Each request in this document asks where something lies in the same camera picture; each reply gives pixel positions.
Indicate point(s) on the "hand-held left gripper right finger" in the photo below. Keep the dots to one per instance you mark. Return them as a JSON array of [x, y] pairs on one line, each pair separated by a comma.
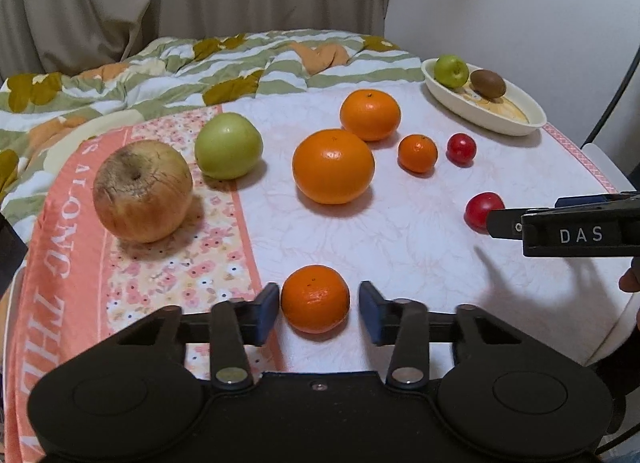
[[370, 313]]

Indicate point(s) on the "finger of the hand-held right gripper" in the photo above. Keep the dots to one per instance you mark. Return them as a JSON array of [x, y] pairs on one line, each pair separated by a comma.
[[505, 225], [580, 201]]

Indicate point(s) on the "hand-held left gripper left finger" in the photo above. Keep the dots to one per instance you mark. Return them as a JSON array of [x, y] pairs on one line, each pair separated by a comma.
[[268, 313]]

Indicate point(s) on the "red plum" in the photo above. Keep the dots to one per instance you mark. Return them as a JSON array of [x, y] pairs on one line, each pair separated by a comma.
[[461, 149], [482, 208]]

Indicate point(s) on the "medium mandarin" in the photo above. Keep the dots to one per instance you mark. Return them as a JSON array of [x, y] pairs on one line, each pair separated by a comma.
[[315, 305]]

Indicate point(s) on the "white oval dish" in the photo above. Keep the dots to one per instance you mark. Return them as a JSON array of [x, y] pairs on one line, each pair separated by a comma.
[[520, 118]]

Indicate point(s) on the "small mandarin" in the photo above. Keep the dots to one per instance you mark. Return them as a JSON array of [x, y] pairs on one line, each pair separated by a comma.
[[417, 153]]

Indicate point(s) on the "largest orange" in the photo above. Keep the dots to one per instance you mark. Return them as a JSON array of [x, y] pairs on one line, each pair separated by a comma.
[[332, 166]]

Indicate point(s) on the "large green apple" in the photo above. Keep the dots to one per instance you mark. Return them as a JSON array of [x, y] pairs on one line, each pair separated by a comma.
[[228, 145]]

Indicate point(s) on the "large orange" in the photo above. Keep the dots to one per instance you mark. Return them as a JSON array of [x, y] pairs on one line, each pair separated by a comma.
[[370, 114]]

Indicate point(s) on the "person's right hand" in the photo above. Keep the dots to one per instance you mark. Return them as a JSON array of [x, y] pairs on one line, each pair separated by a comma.
[[631, 282]]

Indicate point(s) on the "pink floral tablecloth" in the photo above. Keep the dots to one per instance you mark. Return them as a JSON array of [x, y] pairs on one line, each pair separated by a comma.
[[415, 253]]

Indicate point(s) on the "brown kiwi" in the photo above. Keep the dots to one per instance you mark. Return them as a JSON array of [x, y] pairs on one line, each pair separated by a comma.
[[488, 83]]

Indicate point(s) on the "small green apple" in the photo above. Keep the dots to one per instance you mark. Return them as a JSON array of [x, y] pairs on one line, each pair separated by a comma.
[[451, 72]]

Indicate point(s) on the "large brown apple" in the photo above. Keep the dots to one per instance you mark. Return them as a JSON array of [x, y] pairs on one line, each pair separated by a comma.
[[142, 190]]

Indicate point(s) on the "green striped blanket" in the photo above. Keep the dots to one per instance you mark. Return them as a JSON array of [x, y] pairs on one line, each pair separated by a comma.
[[150, 88]]

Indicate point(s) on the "dark object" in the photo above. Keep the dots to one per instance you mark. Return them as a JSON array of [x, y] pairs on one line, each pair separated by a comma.
[[10, 243]]

